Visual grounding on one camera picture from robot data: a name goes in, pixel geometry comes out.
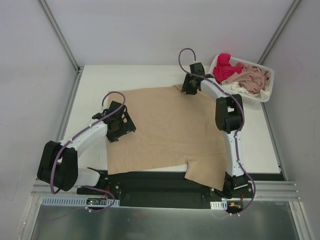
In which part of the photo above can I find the left aluminium frame post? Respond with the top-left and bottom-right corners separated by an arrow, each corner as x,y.
37,0 -> 81,74

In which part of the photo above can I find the aluminium frame post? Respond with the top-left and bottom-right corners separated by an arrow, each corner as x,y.
37,0 -> 81,74
257,0 -> 303,65

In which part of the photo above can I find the dusty pink shirt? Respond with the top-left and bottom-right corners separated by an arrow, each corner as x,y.
222,64 -> 271,94

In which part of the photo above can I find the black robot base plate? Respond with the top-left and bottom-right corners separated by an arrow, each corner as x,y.
76,170 -> 253,209

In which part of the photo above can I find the white plastic laundry basket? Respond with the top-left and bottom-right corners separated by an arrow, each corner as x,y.
209,53 -> 274,104

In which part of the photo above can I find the right white cable duct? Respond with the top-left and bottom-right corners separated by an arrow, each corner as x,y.
210,200 -> 228,211

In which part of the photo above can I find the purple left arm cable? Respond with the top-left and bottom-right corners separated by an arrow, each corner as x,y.
49,91 -> 127,196

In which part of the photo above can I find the beige t shirt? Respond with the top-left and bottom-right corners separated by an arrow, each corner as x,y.
106,85 -> 227,190

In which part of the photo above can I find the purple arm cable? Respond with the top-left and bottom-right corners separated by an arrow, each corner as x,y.
178,47 -> 257,218
49,91 -> 127,196

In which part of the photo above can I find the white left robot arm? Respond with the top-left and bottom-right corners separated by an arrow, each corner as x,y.
37,101 -> 136,195

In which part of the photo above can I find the white slotted cable duct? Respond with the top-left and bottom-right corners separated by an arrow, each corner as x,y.
42,196 -> 120,208

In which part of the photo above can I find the right aluminium frame post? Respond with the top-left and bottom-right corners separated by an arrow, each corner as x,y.
257,0 -> 303,65

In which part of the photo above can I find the pink red shirt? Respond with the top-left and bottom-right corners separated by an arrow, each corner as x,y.
212,53 -> 244,83

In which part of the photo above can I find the aluminium front rail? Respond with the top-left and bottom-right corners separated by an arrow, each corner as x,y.
31,180 -> 302,202

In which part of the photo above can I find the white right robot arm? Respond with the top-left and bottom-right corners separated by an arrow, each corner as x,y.
181,62 -> 249,199

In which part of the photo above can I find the cream white shirt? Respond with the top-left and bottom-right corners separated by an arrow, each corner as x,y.
221,82 -> 271,102

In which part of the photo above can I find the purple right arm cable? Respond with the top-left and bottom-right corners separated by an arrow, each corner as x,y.
178,47 -> 257,218

